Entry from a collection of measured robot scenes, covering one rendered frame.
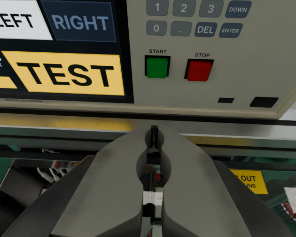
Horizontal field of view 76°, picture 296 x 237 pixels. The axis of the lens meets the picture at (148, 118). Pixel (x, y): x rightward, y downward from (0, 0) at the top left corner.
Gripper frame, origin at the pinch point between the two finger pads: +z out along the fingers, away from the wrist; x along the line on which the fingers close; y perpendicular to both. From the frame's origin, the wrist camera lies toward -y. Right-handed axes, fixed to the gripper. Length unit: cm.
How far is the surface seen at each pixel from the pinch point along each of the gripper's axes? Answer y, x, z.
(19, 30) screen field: -5.3, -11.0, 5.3
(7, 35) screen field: -4.9, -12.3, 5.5
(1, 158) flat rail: 11.8, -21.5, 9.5
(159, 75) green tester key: -1.9, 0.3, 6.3
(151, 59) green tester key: -3.3, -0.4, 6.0
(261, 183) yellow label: 10.6, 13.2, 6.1
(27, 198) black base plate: 36, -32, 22
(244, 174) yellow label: 10.2, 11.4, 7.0
